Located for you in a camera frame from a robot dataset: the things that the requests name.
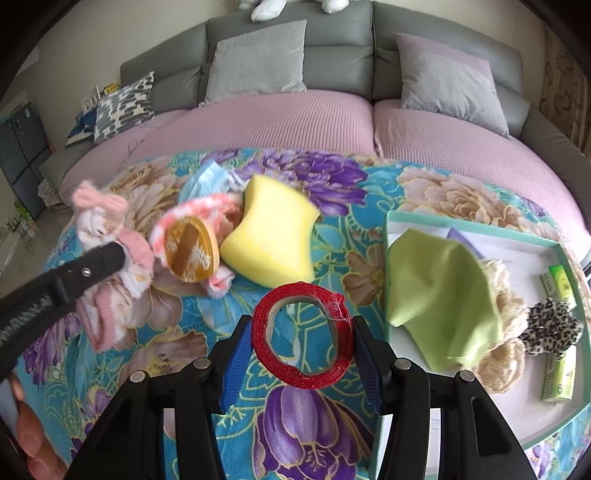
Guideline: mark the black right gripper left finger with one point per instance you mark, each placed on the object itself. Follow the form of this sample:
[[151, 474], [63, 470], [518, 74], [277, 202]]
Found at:
[[126, 441]]

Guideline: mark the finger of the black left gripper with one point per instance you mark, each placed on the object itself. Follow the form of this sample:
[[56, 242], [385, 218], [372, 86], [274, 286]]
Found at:
[[71, 280]]

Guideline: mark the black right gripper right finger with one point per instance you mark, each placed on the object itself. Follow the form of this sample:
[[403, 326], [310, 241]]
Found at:
[[476, 440]]

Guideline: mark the pink floral cloth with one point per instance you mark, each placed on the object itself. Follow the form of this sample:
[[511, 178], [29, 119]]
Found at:
[[106, 310]]

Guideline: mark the leopard print scrunchie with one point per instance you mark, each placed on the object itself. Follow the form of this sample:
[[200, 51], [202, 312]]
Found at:
[[552, 328]]

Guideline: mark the green microfiber cloth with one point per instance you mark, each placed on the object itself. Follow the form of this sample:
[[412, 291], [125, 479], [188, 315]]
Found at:
[[438, 291]]

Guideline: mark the pink fluffy scrunchie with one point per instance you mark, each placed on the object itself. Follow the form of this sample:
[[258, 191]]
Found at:
[[222, 212]]

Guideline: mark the light blue face mask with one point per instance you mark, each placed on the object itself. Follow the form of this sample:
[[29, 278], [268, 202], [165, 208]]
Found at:
[[209, 179]]

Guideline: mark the red tape roll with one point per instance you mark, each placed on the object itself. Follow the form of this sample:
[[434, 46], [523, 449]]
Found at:
[[303, 335]]

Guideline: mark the yellow sponge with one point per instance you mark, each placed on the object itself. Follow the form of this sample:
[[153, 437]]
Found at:
[[272, 244]]

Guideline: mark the left hand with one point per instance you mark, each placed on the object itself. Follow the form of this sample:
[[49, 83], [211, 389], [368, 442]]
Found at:
[[42, 461]]

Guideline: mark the cream knitted scrunchie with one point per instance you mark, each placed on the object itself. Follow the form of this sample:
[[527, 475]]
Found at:
[[503, 366]]

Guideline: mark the green tissue pack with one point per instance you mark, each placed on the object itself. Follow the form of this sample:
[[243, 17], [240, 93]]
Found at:
[[558, 286], [560, 376]]

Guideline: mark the brown tape roll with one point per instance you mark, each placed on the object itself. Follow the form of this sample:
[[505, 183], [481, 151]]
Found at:
[[191, 250]]

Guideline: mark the dark blue cabinet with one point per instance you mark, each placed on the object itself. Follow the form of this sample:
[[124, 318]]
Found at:
[[24, 148]]

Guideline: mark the teal rimmed tray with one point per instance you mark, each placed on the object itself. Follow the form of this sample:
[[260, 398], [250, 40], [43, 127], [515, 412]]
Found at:
[[526, 256]]

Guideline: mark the patterned blue white cushion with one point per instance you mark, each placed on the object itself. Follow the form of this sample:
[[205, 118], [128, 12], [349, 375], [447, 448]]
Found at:
[[124, 109]]

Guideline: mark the purple packet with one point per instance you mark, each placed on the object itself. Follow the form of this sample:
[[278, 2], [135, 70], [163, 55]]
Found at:
[[457, 236]]

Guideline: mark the pink sofa seat cover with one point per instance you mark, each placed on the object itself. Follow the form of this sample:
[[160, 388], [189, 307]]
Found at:
[[345, 123]]

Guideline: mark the grey middle cushion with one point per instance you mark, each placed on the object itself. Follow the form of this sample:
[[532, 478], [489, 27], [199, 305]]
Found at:
[[265, 61]]

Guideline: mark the beige patterned curtain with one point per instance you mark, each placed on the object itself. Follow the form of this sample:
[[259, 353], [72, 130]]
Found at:
[[565, 98]]

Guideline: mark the grey pink right cushion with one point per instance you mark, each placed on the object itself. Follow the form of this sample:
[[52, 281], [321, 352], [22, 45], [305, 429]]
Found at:
[[440, 79]]

